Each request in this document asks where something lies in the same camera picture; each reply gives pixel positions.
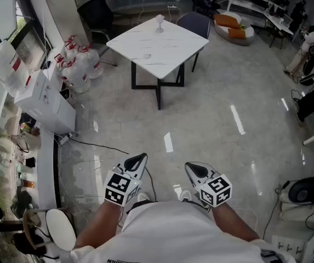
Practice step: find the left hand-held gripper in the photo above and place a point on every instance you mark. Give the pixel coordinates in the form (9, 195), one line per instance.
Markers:
(117, 186)

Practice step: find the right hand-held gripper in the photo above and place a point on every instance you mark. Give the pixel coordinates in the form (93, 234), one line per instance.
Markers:
(215, 192)

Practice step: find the person's left forearm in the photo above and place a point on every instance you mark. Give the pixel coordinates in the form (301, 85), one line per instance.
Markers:
(99, 223)

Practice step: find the person's right forearm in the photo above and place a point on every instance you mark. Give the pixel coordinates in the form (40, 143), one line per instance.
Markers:
(233, 223)

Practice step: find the person's right white shoe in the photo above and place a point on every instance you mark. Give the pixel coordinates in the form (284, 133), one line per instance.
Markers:
(185, 195)

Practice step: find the person's white shoe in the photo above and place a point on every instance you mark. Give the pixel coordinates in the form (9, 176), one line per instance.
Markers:
(185, 195)
(143, 196)

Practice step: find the person's left white shoe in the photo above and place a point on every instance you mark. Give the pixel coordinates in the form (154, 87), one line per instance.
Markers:
(143, 196)

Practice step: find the person's black shorts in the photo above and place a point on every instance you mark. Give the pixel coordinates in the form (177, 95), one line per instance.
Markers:
(139, 205)

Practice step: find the person's white t-shirt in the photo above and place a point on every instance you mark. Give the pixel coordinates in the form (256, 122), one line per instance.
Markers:
(173, 234)

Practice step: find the white marble square table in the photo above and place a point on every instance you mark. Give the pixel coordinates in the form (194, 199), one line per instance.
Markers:
(159, 92)

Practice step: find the white power strip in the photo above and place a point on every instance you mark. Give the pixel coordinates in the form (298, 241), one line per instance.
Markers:
(63, 139)
(172, 6)

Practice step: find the white curved counter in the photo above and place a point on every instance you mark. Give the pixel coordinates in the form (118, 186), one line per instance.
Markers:
(45, 174)

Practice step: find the small cream black appliance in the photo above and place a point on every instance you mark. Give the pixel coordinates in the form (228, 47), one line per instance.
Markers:
(65, 93)

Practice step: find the white round stool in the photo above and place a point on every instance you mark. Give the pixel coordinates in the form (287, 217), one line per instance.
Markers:
(60, 229)

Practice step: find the white cloth bag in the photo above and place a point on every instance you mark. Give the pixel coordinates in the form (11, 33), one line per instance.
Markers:
(296, 212)

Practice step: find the clear plastic water jug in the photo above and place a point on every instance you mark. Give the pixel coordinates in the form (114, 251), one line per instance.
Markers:
(76, 77)
(59, 60)
(71, 51)
(3, 64)
(92, 62)

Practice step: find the white water dispenser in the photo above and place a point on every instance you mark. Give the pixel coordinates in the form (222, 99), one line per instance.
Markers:
(44, 100)

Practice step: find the black oval device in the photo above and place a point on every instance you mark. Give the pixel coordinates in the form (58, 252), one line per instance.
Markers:
(46, 64)

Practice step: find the grey lantern-shaped ornament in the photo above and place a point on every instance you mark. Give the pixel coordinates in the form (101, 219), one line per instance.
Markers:
(160, 23)

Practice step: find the orange cushion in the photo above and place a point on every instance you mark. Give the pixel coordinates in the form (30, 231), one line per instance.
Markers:
(226, 20)
(237, 33)

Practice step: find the white lounge seat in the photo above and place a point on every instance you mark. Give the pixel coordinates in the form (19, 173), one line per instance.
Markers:
(248, 31)

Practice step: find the dark blue chair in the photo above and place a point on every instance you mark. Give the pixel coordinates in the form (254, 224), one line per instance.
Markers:
(193, 23)

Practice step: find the black mesh office chair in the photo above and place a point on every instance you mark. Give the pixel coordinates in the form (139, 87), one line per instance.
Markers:
(96, 15)

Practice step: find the black framed window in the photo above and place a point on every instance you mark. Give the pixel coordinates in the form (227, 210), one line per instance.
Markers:
(22, 29)

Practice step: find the white shelving unit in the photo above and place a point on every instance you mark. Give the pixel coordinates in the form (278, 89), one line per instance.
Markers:
(244, 1)

